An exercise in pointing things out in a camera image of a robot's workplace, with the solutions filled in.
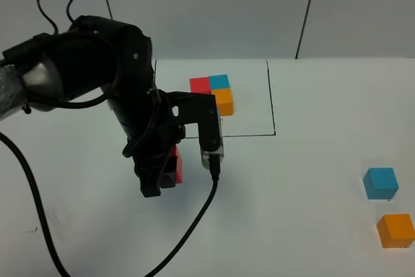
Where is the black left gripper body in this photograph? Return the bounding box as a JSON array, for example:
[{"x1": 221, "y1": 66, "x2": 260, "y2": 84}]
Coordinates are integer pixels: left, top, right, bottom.
[{"x1": 124, "y1": 90, "x2": 185, "y2": 172}]

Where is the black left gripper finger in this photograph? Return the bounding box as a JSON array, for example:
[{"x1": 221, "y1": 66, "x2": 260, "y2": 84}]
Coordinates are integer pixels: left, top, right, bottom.
[
  {"x1": 160, "y1": 156, "x2": 177, "y2": 188},
  {"x1": 137, "y1": 158, "x2": 168, "y2": 197}
]

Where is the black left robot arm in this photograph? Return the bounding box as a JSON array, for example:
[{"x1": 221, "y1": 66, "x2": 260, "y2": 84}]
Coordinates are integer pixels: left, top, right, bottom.
[{"x1": 3, "y1": 16, "x2": 183, "y2": 197}]

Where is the red template cube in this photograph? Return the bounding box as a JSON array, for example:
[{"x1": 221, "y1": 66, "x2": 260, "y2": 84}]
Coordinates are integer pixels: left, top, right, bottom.
[{"x1": 189, "y1": 77, "x2": 211, "y2": 94}]

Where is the orange template cube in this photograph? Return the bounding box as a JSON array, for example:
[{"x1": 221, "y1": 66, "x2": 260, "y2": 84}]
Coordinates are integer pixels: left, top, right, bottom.
[{"x1": 211, "y1": 88, "x2": 234, "y2": 116}]

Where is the blue template cube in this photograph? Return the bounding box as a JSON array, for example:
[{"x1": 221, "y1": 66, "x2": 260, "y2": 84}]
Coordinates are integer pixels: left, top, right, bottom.
[{"x1": 208, "y1": 75, "x2": 230, "y2": 90}]

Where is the orange loose cube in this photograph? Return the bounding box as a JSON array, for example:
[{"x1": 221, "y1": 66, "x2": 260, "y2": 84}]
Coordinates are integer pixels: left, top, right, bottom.
[{"x1": 377, "y1": 214, "x2": 415, "y2": 248}]

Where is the black left camera cable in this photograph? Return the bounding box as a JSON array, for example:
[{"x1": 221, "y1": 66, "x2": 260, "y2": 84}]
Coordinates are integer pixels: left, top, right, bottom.
[{"x1": 0, "y1": 132, "x2": 222, "y2": 277}]

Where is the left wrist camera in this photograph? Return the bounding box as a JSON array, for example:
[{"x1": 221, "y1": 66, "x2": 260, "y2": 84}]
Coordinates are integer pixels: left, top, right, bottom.
[{"x1": 167, "y1": 91, "x2": 224, "y2": 175}]

